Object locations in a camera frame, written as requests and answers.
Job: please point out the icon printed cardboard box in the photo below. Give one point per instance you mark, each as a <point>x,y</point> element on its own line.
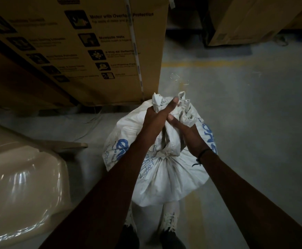
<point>119,82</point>

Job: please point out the person's left forearm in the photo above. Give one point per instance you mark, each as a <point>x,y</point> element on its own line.
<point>99,204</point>

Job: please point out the person's left white shoe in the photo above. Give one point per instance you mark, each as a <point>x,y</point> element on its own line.
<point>131,220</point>

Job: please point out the person's white shoe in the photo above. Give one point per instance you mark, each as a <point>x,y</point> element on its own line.
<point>169,220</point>
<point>131,220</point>

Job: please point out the person's right hand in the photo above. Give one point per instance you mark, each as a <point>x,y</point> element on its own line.
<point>192,140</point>

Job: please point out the person's leg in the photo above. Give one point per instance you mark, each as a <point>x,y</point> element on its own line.
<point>171,241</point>
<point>129,239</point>

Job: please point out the person's left hand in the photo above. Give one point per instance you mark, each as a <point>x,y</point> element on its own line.
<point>153,124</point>

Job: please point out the person's right white shoe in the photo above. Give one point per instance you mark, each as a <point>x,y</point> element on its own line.
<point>169,220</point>

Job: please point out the white woven sack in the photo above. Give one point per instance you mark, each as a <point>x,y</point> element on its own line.
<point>166,176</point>

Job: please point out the person's right leg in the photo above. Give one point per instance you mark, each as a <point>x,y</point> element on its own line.
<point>171,241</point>

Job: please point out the person's right forearm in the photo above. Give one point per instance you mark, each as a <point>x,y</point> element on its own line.
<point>257,204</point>

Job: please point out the cardboard box with small icons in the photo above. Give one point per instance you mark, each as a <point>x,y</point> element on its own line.
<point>244,20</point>

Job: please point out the person's left leg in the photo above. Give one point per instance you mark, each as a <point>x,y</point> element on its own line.
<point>129,239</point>

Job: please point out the beige plastic chair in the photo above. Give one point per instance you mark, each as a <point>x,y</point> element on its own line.
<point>24,194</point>

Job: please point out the black wrist band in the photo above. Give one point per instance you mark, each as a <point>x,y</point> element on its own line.
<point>202,153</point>

